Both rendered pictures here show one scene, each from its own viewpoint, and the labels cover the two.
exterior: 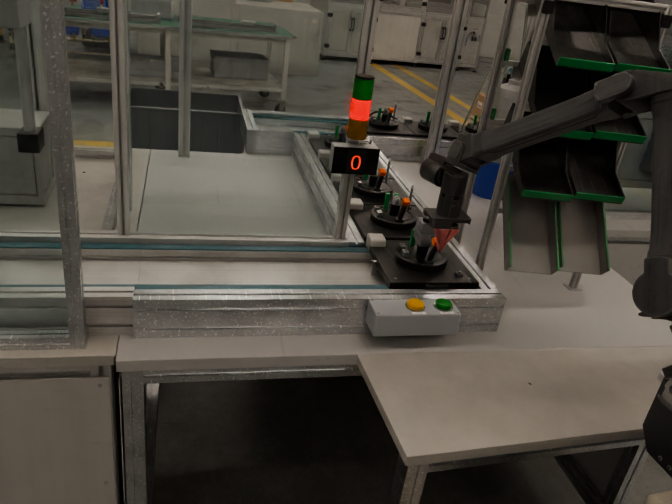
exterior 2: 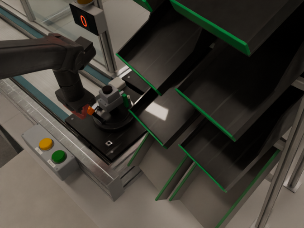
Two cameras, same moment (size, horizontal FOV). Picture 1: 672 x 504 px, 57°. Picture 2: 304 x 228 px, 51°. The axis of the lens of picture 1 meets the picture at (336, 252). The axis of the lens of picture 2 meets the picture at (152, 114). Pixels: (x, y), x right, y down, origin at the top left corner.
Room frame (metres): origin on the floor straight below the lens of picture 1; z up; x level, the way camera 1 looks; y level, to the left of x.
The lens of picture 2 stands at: (1.30, -0.91, 1.74)
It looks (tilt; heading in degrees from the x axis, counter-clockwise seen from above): 49 degrees down; 66
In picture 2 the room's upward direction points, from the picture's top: 8 degrees counter-clockwise
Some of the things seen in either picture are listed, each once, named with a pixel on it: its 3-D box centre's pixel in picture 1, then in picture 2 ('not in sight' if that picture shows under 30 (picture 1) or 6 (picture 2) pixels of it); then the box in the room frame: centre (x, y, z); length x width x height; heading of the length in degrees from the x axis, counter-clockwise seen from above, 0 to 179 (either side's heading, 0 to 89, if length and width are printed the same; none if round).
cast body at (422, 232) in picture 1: (425, 228); (111, 94); (1.48, -0.22, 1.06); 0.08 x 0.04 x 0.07; 12
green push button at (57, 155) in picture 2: (443, 305); (59, 157); (1.26, -0.27, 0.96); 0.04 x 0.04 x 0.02
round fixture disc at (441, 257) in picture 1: (420, 256); (114, 113); (1.47, -0.23, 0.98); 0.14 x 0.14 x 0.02
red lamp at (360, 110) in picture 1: (360, 108); not in sight; (1.54, -0.01, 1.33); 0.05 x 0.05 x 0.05
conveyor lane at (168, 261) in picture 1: (306, 274); (72, 84); (1.42, 0.07, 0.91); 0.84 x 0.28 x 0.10; 106
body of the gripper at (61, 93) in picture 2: (449, 206); (72, 89); (1.38, -0.25, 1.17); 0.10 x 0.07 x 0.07; 105
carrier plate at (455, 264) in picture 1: (419, 263); (115, 117); (1.47, -0.23, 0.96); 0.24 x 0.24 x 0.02; 16
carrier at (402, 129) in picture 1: (384, 116); not in sight; (2.84, -0.14, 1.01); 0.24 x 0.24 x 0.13; 16
